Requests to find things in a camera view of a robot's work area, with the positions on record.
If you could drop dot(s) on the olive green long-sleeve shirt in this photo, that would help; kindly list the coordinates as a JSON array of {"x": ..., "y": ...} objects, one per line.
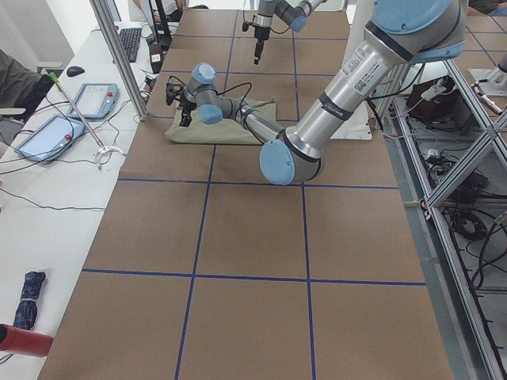
[{"x": 226, "y": 132}]

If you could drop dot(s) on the seated person in grey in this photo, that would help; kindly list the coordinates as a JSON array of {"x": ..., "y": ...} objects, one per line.
[{"x": 21, "y": 87}]

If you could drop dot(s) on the blue teach pendant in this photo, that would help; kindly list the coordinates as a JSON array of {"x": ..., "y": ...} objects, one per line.
[
  {"x": 96, "y": 100},
  {"x": 51, "y": 139}
]

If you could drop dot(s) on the black computer keyboard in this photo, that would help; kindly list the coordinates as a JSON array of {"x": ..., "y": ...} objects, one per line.
[{"x": 130, "y": 41}]

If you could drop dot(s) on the near blue teach pendant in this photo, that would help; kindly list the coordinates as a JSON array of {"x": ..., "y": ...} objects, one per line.
[{"x": 51, "y": 139}]

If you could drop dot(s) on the folded dark blue umbrella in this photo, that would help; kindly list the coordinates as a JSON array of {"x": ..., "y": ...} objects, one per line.
[{"x": 26, "y": 312}]

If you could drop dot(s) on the black computer mouse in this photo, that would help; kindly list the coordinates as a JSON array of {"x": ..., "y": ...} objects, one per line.
[{"x": 73, "y": 71}]

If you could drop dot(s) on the aluminium frame post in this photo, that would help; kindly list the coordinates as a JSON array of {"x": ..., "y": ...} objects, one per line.
[{"x": 106, "y": 23}]

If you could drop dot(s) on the aluminium extrusion frame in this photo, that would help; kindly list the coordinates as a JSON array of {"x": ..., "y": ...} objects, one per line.
[{"x": 489, "y": 141}]

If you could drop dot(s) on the far blue teach pendant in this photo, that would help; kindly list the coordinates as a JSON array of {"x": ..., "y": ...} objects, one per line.
[{"x": 96, "y": 100}]

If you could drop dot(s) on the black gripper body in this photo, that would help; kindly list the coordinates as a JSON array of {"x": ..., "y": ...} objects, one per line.
[
  {"x": 260, "y": 32},
  {"x": 186, "y": 105}
]

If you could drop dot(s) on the green-tipped metal grabber stick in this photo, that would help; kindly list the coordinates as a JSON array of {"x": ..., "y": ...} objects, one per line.
[{"x": 75, "y": 114}]

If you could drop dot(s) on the red water bottle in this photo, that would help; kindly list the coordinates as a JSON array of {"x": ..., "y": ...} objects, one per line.
[{"x": 24, "y": 342}]

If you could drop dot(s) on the brown control box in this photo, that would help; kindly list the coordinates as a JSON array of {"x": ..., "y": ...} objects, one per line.
[{"x": 438, "y": 101}]

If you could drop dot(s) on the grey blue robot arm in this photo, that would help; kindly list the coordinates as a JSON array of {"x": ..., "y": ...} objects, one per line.
[
  {"x": 205, "y": 116},
  {"x": 398, "y": 32}
]

